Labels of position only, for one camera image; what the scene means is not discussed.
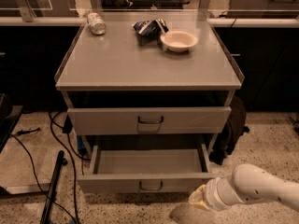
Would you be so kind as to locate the blue white chip bag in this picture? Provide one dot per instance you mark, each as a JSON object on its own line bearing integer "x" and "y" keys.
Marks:
{"x": 147, "y": 28}

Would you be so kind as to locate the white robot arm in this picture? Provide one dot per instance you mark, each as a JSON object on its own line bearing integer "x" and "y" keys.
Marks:
{"x": 248, "y": 184}

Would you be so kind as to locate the white bowl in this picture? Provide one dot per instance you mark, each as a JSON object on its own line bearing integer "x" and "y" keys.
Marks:
{"x": 178, "y": 40}

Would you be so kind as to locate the grey top drawer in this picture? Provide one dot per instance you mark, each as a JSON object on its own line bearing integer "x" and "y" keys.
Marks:
{"x": 160, "y": 120}

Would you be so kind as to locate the white floor base plate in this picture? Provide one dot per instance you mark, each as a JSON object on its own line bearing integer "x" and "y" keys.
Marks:
{"x": 25, "y": 189}

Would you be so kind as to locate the grey drawer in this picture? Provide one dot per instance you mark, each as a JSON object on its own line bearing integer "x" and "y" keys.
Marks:
{"x": 160, "y": 120}
{"x": 146, "y": 171}

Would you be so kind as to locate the black pole stand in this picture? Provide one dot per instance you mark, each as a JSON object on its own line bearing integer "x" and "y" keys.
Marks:
{"x": 45, "y": 219}

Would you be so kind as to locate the grey drawer cabinet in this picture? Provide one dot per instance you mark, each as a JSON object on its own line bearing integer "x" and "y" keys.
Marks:
{"x": 114, "y": 71}

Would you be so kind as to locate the black bag behind cabinet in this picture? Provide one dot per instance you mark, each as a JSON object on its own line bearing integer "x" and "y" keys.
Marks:
{"x": 233, "y": 129}

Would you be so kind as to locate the black desk edge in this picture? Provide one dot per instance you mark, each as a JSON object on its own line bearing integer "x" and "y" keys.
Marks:
{"x": 9, "y": 116}

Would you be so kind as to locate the silver soda can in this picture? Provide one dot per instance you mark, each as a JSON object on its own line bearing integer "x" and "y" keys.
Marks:
{"x": 96, "y": 24}

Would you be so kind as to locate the taped gripper body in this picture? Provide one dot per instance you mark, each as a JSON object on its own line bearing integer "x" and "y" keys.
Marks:
{"x": 211, "y": 192}

